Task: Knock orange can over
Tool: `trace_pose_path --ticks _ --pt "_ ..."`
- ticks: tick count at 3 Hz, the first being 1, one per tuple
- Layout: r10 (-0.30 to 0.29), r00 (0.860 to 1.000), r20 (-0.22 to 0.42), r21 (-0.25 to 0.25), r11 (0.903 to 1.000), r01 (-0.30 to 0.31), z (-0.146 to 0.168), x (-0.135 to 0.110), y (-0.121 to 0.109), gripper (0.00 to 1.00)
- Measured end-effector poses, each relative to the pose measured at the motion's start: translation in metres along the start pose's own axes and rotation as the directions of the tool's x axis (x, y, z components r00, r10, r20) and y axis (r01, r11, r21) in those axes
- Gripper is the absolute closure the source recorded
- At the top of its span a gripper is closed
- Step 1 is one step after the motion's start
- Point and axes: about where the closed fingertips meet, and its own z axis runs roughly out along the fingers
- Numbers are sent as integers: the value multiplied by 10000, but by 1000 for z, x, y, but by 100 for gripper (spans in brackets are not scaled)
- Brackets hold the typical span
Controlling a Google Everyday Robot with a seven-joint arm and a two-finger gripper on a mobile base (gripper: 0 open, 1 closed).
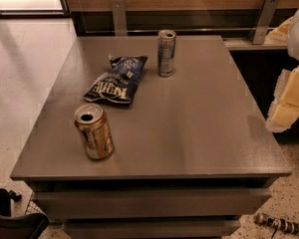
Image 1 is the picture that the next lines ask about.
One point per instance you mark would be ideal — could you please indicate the silver blue energy drink can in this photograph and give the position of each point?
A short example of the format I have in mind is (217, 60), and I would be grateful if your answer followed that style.
(165, 52)

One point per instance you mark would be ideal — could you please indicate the blue kettle chips bag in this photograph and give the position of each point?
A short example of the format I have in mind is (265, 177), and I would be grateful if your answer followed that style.
(119, 84)

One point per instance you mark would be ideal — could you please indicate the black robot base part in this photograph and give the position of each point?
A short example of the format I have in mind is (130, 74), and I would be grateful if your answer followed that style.
(28, 226)

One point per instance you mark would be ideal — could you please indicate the metal wall bracket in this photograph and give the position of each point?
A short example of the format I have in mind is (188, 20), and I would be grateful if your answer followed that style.
(259, 33)
(119, 17)

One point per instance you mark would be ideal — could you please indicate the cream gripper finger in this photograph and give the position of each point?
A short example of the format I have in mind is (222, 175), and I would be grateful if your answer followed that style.
(284, 110)
(279, 34)

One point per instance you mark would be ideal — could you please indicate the orange soda can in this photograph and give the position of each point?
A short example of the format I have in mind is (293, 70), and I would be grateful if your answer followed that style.
(92, 124)

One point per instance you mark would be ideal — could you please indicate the right metal wall bracket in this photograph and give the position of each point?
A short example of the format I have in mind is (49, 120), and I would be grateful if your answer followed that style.
(259, 33)

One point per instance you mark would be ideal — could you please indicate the left metal wall bracket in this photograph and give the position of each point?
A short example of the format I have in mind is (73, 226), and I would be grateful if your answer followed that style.
(119, 17)

